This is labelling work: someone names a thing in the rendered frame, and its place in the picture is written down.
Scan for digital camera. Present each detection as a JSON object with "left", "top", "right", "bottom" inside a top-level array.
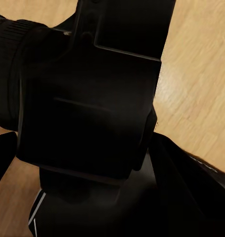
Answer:
[{"left": 0, "top": 0, "right": 176, "bottom": 208}]

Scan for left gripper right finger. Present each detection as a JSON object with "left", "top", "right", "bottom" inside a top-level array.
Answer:
[{"left": 148, "top": 132, "right": 225, "bottom": 237}]

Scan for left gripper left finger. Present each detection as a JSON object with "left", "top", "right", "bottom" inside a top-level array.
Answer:
[{"left": 0, "top": 131, "right": 17, "bottom": 180}]

